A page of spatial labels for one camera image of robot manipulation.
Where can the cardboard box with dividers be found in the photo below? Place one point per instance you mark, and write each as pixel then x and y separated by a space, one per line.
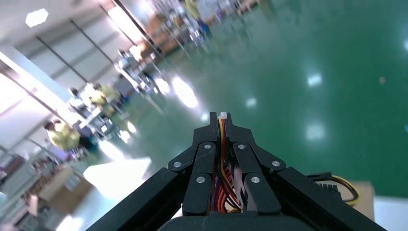
pixel 366 191

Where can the person in yellow jacket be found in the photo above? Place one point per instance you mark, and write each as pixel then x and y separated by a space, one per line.
pixel 108 94
pixel 63 137

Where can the white table with legs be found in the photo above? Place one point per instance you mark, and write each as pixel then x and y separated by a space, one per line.
pixel 118 178

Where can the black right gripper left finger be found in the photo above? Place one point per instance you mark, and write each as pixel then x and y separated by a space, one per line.
pixel 200 159

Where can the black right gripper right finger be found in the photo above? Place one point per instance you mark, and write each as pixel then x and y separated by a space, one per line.
pixel 251 159

